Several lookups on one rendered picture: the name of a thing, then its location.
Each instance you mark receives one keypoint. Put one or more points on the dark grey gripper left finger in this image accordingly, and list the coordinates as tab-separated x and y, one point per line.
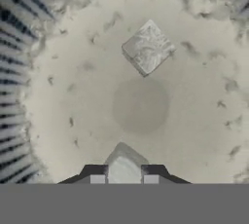
94	173

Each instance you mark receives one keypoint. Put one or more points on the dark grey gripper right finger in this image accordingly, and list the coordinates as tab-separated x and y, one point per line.
155	173

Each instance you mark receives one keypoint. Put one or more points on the white bowl with blue stripes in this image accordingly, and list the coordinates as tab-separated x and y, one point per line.
97	104

